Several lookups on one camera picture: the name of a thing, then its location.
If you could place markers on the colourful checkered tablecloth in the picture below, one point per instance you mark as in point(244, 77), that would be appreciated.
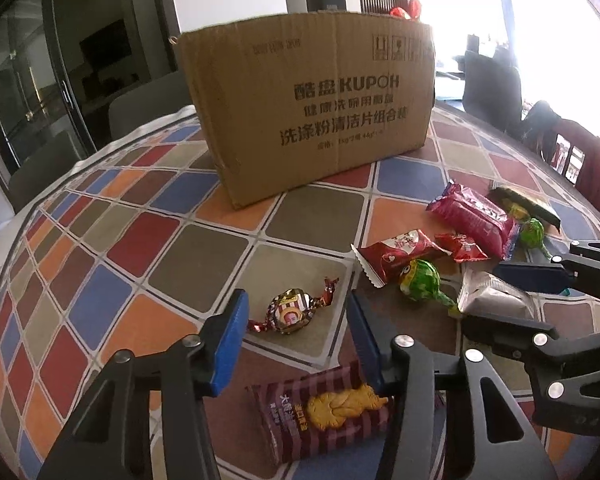
point(180, 195)

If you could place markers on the red snack packet white heart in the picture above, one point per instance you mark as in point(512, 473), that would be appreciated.
point(400, 252)

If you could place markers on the dark grey chair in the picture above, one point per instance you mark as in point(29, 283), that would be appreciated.
point(490, 85)

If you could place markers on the round striped wrapped candy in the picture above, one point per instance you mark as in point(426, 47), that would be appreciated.
point(292, 310)

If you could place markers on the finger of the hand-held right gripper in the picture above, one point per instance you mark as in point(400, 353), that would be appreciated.
point(530, 276)
point(510, 331)

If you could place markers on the grey upholstered chair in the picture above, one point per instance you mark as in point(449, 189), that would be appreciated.
point(145, 105)
point(45, 170)

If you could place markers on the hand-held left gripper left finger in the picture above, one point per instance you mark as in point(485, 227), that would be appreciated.
point(227, 340)

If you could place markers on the pink snack packet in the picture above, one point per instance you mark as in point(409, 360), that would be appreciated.
point(472, 215)

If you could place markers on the striped biscuit packet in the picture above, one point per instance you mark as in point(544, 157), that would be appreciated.
point(305, 410)

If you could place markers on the green lollipop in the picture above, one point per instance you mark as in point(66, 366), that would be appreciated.
point(532, 232)
point(417, 277)

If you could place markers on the small red candy packet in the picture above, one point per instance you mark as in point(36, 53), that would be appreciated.
point(462, 249)

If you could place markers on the dark clothing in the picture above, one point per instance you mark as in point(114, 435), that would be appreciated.
point(540, 120)

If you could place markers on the brown cardboard box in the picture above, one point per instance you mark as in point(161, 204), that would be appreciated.
point(305, 110)

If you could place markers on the glass door cabinet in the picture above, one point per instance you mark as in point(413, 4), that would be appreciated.
point(40, 60)

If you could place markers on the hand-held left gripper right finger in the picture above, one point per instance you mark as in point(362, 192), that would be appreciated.
point(367, 340)

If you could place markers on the black yellow snack packet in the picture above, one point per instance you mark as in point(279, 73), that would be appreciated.
point(525, 200)

